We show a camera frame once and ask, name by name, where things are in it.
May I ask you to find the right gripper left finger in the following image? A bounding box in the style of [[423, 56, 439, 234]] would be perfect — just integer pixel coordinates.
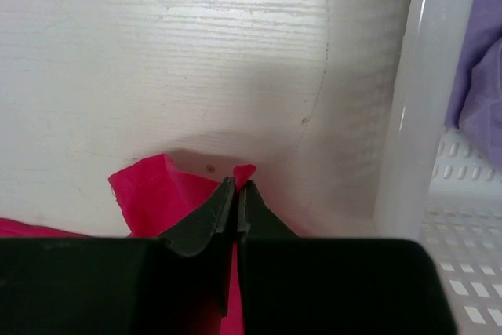
[[1, 177, 236, 334]]

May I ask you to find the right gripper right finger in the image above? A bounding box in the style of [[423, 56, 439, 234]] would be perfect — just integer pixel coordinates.
[[238, 182, 457, 334]]

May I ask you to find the magenta t shirt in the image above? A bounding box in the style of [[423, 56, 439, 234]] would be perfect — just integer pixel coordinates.
[[1, 154, 256, 334]]

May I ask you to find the white plastic basket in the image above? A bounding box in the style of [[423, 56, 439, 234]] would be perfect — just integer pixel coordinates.
[[373, 0, 501, 334]]

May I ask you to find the lavender t shirt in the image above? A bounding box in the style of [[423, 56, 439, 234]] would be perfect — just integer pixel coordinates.
[[445, 0, 501, 169]]

